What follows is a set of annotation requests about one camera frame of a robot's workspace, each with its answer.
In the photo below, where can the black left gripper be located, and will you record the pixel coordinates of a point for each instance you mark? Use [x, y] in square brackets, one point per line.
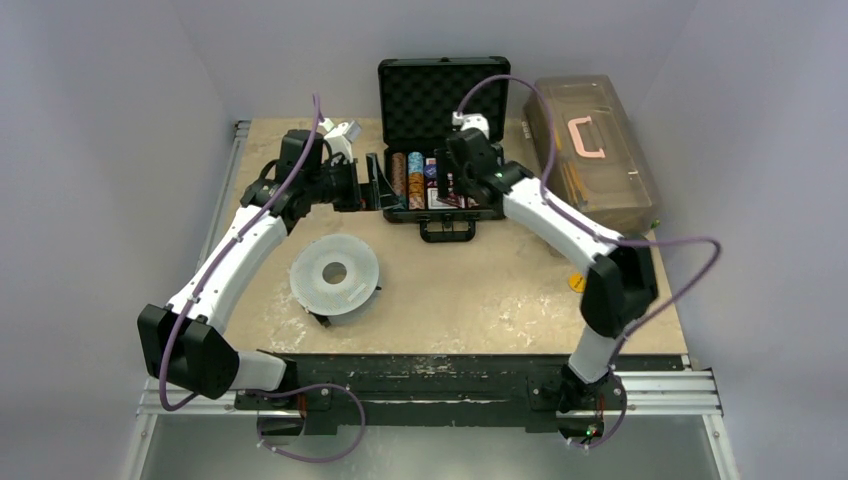
[353, 201]

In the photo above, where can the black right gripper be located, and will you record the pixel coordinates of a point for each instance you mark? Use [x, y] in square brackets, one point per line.
[454, 168]

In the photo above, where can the black poker set case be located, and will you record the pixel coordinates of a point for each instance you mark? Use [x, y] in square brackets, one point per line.
[417, 100]

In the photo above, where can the yellow big blind button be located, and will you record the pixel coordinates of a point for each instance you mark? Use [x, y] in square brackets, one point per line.
[577, 283]

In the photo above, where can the red triangle warning sticker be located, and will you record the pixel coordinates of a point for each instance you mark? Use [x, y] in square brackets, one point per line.
[461, 200]

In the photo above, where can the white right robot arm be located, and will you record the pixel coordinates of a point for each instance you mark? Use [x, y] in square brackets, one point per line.
[619, 274]

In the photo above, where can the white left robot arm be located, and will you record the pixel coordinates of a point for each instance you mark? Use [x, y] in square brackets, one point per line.
[183, 340]

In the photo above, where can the light blue chip stack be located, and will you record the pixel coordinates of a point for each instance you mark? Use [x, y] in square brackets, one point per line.
[415, 163]

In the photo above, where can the orange yellow chip stack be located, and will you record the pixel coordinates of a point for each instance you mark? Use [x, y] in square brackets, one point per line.
[416, 191]

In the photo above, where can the long brown chip stack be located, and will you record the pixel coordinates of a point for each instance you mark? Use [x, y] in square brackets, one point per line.
[398, 163]

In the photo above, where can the blue playing card deck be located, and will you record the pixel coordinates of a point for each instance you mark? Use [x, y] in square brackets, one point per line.
[434, 202]

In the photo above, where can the translucent plastic toolbox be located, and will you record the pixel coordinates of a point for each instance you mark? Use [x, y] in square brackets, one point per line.
[600, 168]

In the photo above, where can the white perforated cable spool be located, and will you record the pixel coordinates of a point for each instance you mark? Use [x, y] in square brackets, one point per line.
[336, 279]

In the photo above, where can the aluminium frame rail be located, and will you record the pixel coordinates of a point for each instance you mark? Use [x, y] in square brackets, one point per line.
[671, 393]

